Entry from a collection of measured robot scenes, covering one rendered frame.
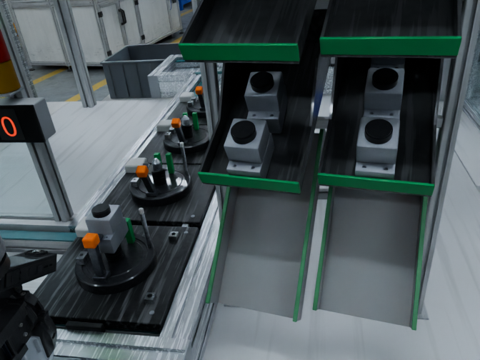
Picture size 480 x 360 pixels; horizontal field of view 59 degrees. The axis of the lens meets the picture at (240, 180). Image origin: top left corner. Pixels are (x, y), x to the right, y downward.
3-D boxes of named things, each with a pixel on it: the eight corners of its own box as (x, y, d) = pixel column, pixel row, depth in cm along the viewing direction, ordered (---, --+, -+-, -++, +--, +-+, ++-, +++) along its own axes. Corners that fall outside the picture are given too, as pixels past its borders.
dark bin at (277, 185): (300, 195, 52) (293, 158, 46) (202, 183, 56) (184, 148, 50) (334, 43, 66) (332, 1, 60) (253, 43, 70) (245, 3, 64)
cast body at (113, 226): (114, 253, 70) (104, 219, 66) (90, 253, 71) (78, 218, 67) (133, 223, 77) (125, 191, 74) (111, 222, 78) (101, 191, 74)
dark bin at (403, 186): (431, 198, 49) (443, 159, 43) (318, 186, 53) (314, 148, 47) (437, 39, 63) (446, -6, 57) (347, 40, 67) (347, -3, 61)
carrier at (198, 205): (201, 230, 86) (193, 177, 80) (92, 226, 90) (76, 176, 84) (223, 171, 107) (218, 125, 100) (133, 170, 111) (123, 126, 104)
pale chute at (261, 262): (301, 320, 60) (296, 322, 56) (216, 302, 64) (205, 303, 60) (327, 133, 66) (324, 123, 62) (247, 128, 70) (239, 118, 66)
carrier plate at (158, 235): (162, 333, 65) (160, 323, 64) (21, 321, 69) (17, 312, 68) (199, 234, 85) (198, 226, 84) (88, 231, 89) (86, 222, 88)
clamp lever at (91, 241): (103, 278, 69) (92, 240, 65) (92, 277, 69) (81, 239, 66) (113, 263, 72) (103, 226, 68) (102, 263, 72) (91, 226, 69)
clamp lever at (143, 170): (155, 194, 91) (143, 172, 85) (146, 194, 91) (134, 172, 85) (158, 181, 93) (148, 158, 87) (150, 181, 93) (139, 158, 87)
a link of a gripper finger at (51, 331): (25, 357, 54) (0, 310, 50) (33, 345, 56) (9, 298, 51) (58, 360, 54) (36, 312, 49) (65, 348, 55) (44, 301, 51)
